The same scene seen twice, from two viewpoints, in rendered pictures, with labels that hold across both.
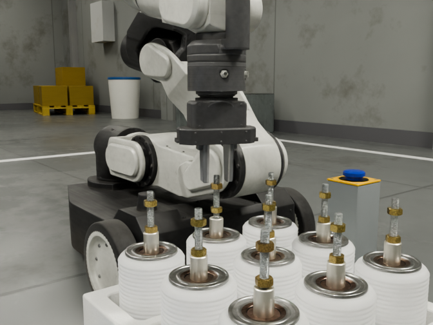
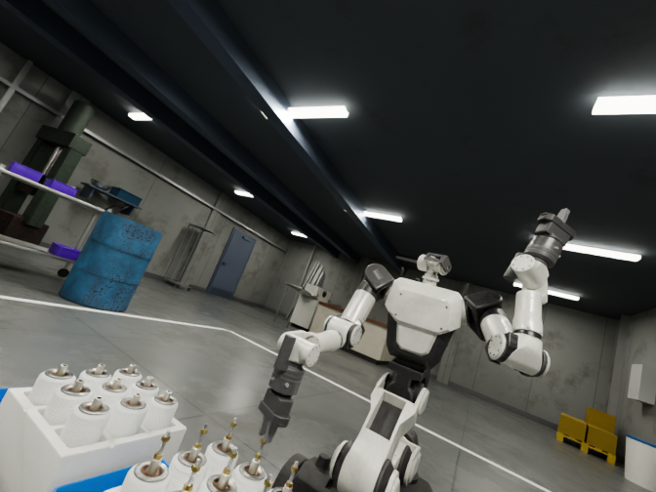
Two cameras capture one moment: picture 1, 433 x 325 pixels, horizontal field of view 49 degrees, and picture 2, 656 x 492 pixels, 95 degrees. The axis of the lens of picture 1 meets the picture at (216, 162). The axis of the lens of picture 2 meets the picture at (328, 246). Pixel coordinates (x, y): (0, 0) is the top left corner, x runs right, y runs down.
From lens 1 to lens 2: 0.98 m
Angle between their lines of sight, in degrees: 71
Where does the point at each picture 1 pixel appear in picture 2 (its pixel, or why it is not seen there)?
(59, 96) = (576, 430)
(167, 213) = (321, 475)
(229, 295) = (179, 470)
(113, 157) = not seen: hidden behind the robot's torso
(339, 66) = not seen: outside the picture
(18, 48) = (560, 380)
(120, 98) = (636, 462)
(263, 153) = (360, 471)
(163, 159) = not seen: hidden behind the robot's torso
